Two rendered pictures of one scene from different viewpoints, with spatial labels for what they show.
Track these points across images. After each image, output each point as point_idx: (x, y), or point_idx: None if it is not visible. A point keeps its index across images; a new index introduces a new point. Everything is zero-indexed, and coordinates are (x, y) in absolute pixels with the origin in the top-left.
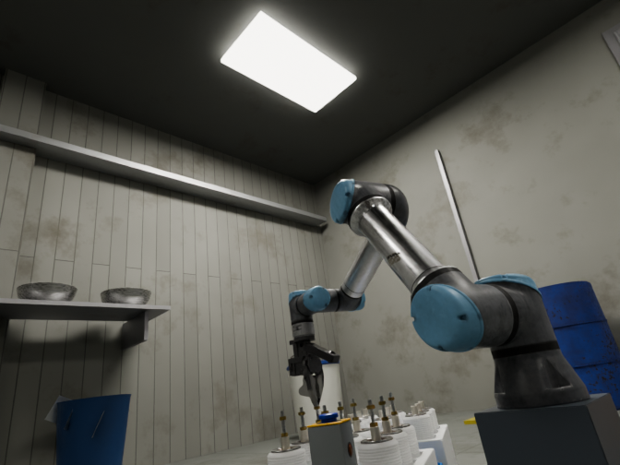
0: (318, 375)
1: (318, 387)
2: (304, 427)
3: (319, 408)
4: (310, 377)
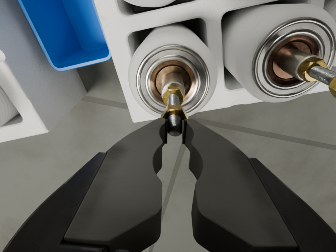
0: (123, 230)
1: (153, 161)
2: (324, 63)
3: (171, 105)
4: (279, 225)
